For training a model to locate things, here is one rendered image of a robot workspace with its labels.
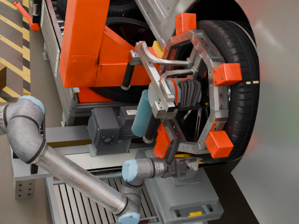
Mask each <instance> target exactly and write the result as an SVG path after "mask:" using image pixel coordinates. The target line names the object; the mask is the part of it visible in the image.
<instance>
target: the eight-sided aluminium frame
mask: <svg viewBox="0 0 299 224"><path fill-rule="evenodd" d="M190 43H193V45H194V46H195V47H196V49H197V51H198V53H199V54H200V55H201V56H202V59H203V60H204V62H205V63H206V65H207V68H208V80H209V96H210V116H209V118H208V120H207V122H206V124H205V127H204V129H203V131H202V133H201V135H200V137H199V139H198V141H197V143H195V142H187V141H186V139H185V137H184V135H183V133H182V131H181V129H180V127H179V125H178V123H177V121H176V119H175V117H171V118H160V121H161V122H162V123H163V126H164V128H165V130H166V133H167V135H168V137H169V139H170V141H171V140H172V139H178V140H180V144H179V147H178V149H177V152H187V153H193V154H206V153H210V152H209V150H208V148H207V147H206V145H205V140H206V138H207V136H208V134H209V132H213V131H221V130H222V128H223V126H224V124H225V123H226V122H227V118H228V112H229V110H228V103H227V87H226V86H215V85H214V79H213V72H212V70H213V69H214V68H216V67H218V66H220V65H222V64H225V60H224V58H223V57H222V56H221V55H220V53H219V52H218V50H217V49H216V47H215V46H214V45H213V43H212V42H211V40H210V39H209V37H208V36H207V35H206V33H205V32H204V30H196V29H191V30H187V31H186V32H184V33H181V34H178V35H176V36H173V37H170V38H169V39H168V41H167V43H166V44H167V45H166V48H165V51H164V54H163V58H162V59H165V60H177V58H178V55H179V52H180V50H181V47H182V46H183V45H186V44H190ZM173 69H174V66H165V65H160V67H159V70H158V74H159V76H161V75H162V74H163V73H165V72H168V71H172V70H173ZM169 121H170V122H169Z"/></svg>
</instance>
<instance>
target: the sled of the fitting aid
mask: <svg viewBox="0 0 299 224"><path fill-rule="evenodd" d="M150 149H152V148H150ZM147 150H148V149H141V150H137V153H136V156H135V159H144V158H147V157H146V155H145V154H146V151H147ZM144 182H145V185H146V188H147V191H148V193H149V196H150V198H151V201H152V203H153V206H154V209H155V211H156V214H157V216H158V219H159V221H160V224H194V223H199V222H204V221H209V220H215V219H220V217H221V215H222V214H223V213H224V210H223V208H222V206H221V204H220V202H219V200H218V201H217V203H215V204H208V205H202V206H197V207H191V208H183V209H178V210H172V211H169V210H168V208H167V205H166V203H165V201H164V198H163V196H162V193H161V191H160V188H159V186H158V184H157V181H156V179H155V178H151V179H145V181H144Z"/></svg>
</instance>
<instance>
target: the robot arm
mask: <svg viewBox="0 0 299 224"><path fill-rule="evenodd" d="M44 113H45V108H44V105H43V104H42V102H41V101H40V100H38V99H36V98H35V97H33V96H22V97H20V98H19V99H18V100H17V102H16V103H13V104H7V105H5V106H0V135H1V134H7V138H8V141H9V144H10V146H11V148H12V150H13V151H14V153H15V154H16V155H17V156H18V157H19V159H21V160H22V161H23V162H25V163H26V164H36V165H37V166H39V167H40V168H42V169H44V170H45V171H47V172H49V173H50V174H52V175H53V176H55V177H56V178H58V179H60V180H61V181H63V182H64V183H66V184H67V185H69V186H71V187H72V188H74V189H76V190H77V191H79V192H80V193H82V194H83V195H85V196H87V197H88V198H90V199H91V200H93V201H95V202H96V203H98V204H99V205H101V206H102V207H104V208H106V209H107V210H109V211H111V212H112V213H113V214H114V215H116V216H118V222H119V224H138V223H139V221H140V216H141V214H140V212H141V189H142V186H143V183H144V181H145V179H151V178H157V177H160V178H164V179H165V178H167V177H174V178H177V177H184V176H188V168H187V166H189V168H190V170H195V171H196V170H197V169H198V164H199V161H200V160H203V159H202V158H201V157H198V156H193V157H174V156H175V154H176V151H177V149H178V147H179V144H180V140H178V139H172V140H171V143H170V145H169V147H168V150H167V152H166V155H165V157H164V159H161V158H160V157H151V158H144V159H135V160H134V159H131V160H127V161H125V162H124V163H123V166H122V176H123V183H122V186H121V189H120V192H118V191H117V190H115V189H114V188H112V187H110V186H109V185H108V184H106V183H105V182H103V181H102V180H100V179H98V178H97V177H96V176H94V175H93V174H91V173H90V172H88V171H86V170H85V169H83V168H82V167H81V166H79V165H77V164H76V163H74V162H73V161H71V160H70V159H69V158H67V157H65V156H64V155H62V154H61V153H59V152H58V151H57V150H55V149H53V148H52V147H50V146H49V145H47V140H46V138H44V137H43V136H42V135H41V134H40V133H39V130H40V126H41V123H42V120H43V119H44Z"/></svg>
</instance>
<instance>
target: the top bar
mask: <svg viewBox="0 0 299 224"><path fill-rule="evenodd" d="M138 44H139V42H136V45H135V49H136V51H137V53H138V55H139V57H140V59H141V61H142V63H143V65H144V67H145V69H146V71H147V73H148V75H149V77H150V79H151V81H152V83H153V85H154V87H155V89H156V91H157V93H158V95H159V97H160V100H161V102H162V104H163V106H164V108H165V110H166V112H174V109H175V105H174V103H173V102H170V103H167V102H166V100H165V98H164V96H165V93H164V91H163V89H162V87H161V85H160V76H159V74H158V72H157V70H156V68H155V66H154V64H153V62H152V61H150V60H149V59H148V58H147V57H146V55H145V54H144V52H143V50H140V48H139V46H138Z"/></svg>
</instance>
